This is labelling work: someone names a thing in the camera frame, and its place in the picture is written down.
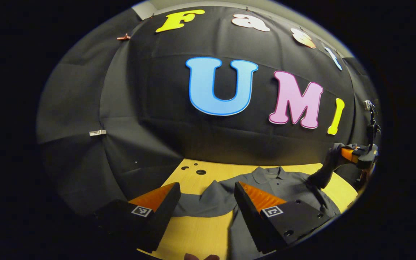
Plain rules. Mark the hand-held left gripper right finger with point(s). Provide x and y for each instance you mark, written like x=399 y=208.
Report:
x=249 y=216

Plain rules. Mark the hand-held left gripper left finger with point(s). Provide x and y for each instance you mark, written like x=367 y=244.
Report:
x=161 y=220

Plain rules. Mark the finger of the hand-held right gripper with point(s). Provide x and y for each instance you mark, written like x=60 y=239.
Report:
x=349 y=154

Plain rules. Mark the grey button-up shirt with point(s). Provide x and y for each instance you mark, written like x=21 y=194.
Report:
x=284 y=184

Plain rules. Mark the silver backdrop clip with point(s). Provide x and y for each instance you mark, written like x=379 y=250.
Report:
x=97 y=133

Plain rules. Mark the black backdrop cloth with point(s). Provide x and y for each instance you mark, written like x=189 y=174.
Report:
x=157 y=108

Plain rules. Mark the copper backdrop clip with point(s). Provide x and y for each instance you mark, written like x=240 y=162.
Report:
x=123 y=37

